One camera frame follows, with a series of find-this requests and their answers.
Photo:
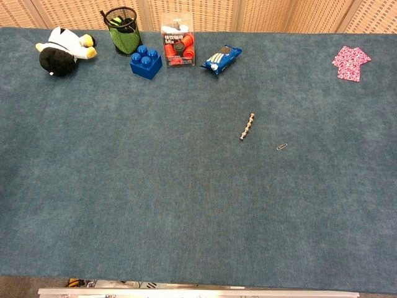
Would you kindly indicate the blue-green table cloth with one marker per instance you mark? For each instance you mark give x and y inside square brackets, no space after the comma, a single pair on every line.
[173,186]

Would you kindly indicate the silver paper clip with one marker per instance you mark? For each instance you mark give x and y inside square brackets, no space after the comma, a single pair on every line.
[282,146]

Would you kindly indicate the blue cookie packet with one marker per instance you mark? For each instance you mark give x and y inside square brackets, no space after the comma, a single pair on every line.
[220,60]

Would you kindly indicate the blue toy building block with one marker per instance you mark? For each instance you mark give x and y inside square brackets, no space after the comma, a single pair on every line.
[145,66]

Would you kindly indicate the red white product box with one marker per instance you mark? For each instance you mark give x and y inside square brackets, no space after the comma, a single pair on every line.
[178,46]

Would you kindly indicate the green mesh pen holder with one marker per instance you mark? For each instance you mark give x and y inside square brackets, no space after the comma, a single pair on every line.
[124,42]

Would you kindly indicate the wicker folding screen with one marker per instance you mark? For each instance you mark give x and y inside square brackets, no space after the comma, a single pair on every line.
[217,15]

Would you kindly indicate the green black marker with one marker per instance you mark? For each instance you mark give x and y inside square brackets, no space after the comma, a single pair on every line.
[117,21]

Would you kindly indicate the black white penguin plush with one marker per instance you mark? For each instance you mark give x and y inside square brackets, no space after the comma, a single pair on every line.
[62,46]

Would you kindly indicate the pink patterned cloth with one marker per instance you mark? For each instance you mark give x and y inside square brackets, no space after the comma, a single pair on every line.
[352,56]

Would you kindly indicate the aluminium profile rail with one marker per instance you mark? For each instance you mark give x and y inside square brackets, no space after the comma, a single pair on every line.
[198,293]

